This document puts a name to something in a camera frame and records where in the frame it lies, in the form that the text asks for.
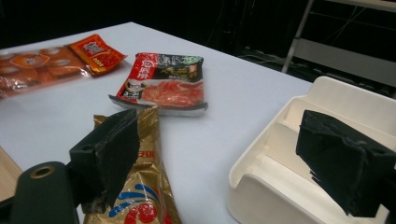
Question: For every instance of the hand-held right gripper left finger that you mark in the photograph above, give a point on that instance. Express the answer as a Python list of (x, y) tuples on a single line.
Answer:
[(106, 155)]

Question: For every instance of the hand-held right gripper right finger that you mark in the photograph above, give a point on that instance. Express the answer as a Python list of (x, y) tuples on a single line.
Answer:
[(342, 168)]

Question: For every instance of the gold foil snack packet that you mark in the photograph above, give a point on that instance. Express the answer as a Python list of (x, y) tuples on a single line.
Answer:
[(149, 186)]

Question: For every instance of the white plastic storage box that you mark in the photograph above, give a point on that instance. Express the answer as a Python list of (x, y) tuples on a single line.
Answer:
[(264, 199)]

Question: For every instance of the red and black soup packet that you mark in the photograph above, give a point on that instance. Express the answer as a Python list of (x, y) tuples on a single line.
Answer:
[(174, 90)]

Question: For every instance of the small orange-red sauce packet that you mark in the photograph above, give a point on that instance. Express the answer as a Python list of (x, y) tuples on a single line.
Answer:
[(96, 54)]

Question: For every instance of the clear bag of orange snacks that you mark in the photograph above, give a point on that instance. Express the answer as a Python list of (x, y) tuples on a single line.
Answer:
[(37, 71)]

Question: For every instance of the white table mat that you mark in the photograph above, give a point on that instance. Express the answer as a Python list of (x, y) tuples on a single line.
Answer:
[(233, 93)]

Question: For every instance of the white metal desk frame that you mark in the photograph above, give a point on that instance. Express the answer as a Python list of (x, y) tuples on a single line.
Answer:
[(342, 59)]

